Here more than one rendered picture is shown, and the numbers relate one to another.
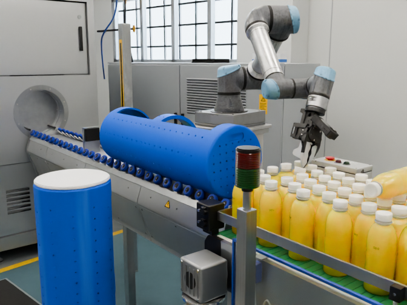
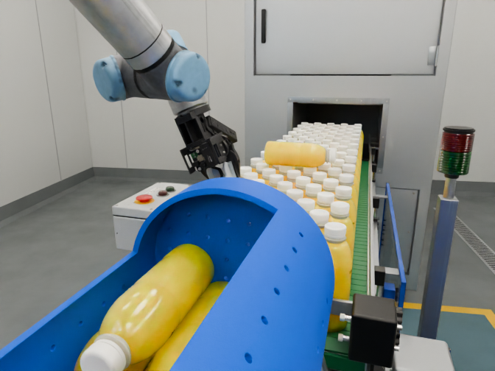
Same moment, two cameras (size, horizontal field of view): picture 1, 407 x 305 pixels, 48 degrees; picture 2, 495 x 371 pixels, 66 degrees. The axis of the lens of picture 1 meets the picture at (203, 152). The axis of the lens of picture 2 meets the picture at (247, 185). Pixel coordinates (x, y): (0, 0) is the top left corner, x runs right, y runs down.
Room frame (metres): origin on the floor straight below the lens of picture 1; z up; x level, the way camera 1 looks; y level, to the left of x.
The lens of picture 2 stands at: (1.97, 0.31, 1.37)
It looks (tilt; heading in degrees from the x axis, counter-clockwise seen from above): 16 degrees down; 235
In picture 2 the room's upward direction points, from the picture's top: straight up
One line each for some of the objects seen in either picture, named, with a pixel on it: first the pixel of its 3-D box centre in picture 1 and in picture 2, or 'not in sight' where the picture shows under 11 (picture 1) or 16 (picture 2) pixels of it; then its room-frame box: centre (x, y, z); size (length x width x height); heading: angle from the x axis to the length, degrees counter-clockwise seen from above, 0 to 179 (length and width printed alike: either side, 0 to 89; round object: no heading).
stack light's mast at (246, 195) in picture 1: (247, 178); (453, 163); (1.12, -0.11, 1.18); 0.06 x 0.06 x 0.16
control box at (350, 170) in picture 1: (340, 174); (157, 213); (1.66, -0.51, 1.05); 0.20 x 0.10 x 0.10; 38
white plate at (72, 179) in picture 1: (72, 178); not in sight; (1.68, 0.50, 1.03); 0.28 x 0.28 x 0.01
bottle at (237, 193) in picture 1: (242, 205); (331, 279); (1.47, -0.13, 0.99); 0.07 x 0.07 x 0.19
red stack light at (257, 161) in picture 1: (248, 158); (457, 140); (1.12, -0.11, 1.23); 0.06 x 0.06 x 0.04
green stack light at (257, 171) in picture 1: (247, 176); (454, 160); (1.12, -0.11, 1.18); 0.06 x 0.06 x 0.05
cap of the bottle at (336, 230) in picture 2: not in sight; (335, 231); (1.47, -0.13, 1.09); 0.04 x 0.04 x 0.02
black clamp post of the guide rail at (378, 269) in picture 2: not in sight; (378, 285); (1.33, -0.12, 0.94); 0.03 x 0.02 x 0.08; 38
